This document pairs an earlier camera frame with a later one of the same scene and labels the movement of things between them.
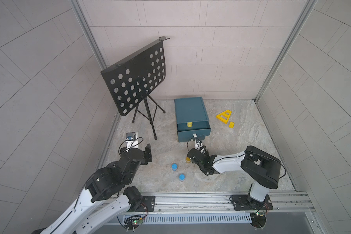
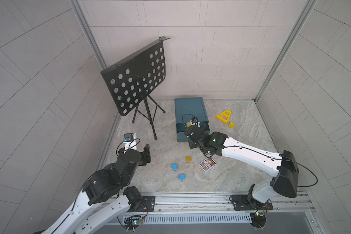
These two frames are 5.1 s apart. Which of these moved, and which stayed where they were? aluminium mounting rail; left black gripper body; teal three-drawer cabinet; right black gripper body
Moved: right black gripper body
Stayed: teal three-drawer cabinet; left black gripper body; aluminium mounting rail
